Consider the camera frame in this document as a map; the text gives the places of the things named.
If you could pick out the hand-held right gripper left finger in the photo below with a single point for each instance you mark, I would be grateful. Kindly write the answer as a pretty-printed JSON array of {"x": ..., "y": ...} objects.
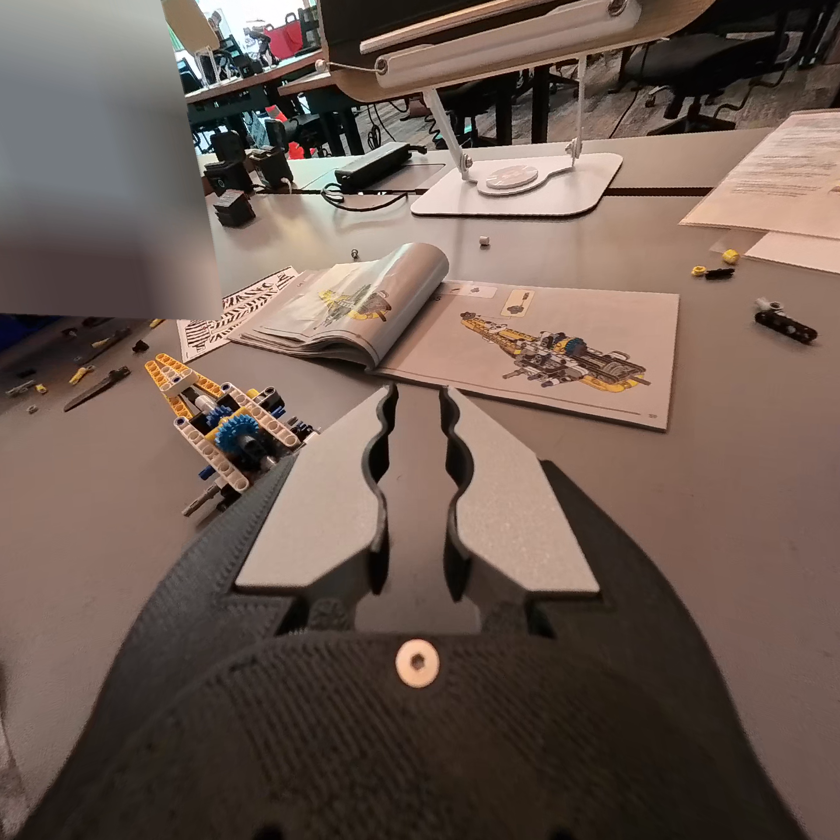
[{"x": 315, "y": 518}]

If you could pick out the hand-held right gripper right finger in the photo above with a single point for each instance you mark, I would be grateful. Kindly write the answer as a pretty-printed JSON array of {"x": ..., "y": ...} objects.
[{"x": 512, "y": 525}]

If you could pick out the yellow and white lego model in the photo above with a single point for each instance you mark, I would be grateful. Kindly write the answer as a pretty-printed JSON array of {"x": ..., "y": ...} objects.
[{"x": 229, "y": 426}]

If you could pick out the lego instruction booklet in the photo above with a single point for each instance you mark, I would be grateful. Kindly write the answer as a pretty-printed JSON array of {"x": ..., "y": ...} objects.
[{"x": 558, "y": 394}]

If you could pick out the dark blade lego piece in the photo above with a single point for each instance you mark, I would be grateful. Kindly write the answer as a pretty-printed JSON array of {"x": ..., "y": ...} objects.
[{"x": 98, "y": 388}]

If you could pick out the dark long lego piece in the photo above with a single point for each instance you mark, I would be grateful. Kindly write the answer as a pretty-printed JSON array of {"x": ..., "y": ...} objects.
[{"x": 105, "y": 344}]

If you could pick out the yellow lego axle piece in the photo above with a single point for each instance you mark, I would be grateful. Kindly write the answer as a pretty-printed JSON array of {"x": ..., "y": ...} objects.
[{"x": 80, "y": 375}]

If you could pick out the grey lego pin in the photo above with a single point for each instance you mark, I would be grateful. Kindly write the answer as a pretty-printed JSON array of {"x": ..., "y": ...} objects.
[{"x": 21, "y": 388}]

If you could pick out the black and white sticker sheet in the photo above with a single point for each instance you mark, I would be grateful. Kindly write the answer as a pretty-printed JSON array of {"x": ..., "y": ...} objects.
[{"x": 210, "y": 328}]

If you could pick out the small black block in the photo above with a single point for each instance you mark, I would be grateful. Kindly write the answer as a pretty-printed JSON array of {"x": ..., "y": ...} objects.
[{"x": 233, "y": 208}]

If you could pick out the white monitor stand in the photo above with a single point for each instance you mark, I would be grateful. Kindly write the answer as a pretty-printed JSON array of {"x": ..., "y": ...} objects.
[{"x": 525, "y": 190}]

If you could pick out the small black brick pin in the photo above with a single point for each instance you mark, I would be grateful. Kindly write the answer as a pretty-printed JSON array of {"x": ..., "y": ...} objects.
[{"x": 787, "y": 325}]

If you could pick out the blue plastic bin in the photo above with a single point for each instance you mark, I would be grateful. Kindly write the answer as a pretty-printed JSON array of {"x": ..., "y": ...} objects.
[{"x": 26, "y": 323}]

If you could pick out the black power adapter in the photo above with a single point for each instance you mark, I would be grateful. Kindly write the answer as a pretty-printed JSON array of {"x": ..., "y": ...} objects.
[{"x": 374, "y": 164}]

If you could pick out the plain white paper sheet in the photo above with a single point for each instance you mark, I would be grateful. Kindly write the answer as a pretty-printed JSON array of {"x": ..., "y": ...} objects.
[{"x": 800, "y": 253}]

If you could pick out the plastic bag with yellow parts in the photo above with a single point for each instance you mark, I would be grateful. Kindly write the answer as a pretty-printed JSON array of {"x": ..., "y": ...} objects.
[{"x": 781, "y": 177}]

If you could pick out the background desk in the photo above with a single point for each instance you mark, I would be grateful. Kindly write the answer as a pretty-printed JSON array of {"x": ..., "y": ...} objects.
[{"x": 249, "y": 82}]

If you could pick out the red bag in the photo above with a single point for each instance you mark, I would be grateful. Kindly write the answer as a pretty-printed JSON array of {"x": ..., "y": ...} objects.
[{"x": 281, "y": 39}]

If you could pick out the black office chair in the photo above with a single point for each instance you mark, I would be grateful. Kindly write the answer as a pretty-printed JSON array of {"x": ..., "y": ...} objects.
[{"x": 695, "y": 59}]

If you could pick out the black camera device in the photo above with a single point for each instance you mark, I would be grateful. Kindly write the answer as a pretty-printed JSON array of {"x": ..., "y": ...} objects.
[
  {"x": 226, "y": 167},
  {"x": 270, "y": 167}
]

